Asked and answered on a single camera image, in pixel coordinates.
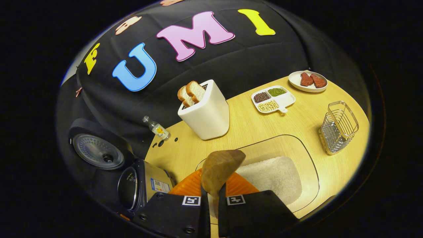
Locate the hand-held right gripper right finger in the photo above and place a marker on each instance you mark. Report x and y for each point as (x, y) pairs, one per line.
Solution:
(251, 215)

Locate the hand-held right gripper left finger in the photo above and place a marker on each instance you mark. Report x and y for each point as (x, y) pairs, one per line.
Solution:
(172, 215)

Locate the white rice heap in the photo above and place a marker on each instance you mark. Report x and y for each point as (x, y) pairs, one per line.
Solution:
(274, 175)

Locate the dark blue rice cooker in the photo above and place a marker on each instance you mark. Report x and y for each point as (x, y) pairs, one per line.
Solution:
(145, 175)

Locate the wooden spoon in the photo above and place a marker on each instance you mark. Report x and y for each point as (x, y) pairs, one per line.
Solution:
(219, 168)

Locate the clear plastic container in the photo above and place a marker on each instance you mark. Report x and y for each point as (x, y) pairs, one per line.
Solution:
(297, 148)

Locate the small glass bottle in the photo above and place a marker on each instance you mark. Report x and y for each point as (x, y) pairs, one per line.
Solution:
(160, 130)

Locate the white toaster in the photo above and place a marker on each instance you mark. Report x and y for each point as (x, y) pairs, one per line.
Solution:
(208, 115)

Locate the yellow beans heap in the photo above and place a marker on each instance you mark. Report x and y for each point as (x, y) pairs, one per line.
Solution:
(268, 105)

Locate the brown beans heap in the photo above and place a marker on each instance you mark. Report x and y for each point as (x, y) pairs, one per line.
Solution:
(261, 97)

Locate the toast bread slice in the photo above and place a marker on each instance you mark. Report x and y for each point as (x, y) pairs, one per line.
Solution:
(184, 96)
(196, 92)

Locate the white divided dish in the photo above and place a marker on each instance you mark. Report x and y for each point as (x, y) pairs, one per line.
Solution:
(287, 99)

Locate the green beans heap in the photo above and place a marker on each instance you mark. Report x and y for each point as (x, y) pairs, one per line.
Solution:
(277, 92)

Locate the white round plate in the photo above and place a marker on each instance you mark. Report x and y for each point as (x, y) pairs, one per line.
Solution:
(295, 82)

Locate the red meat piece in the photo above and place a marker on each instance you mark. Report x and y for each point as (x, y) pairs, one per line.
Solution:
(319, 81)
(306, 79)

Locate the copper clip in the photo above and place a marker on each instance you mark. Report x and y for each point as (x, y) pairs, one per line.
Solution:
(78, 92)

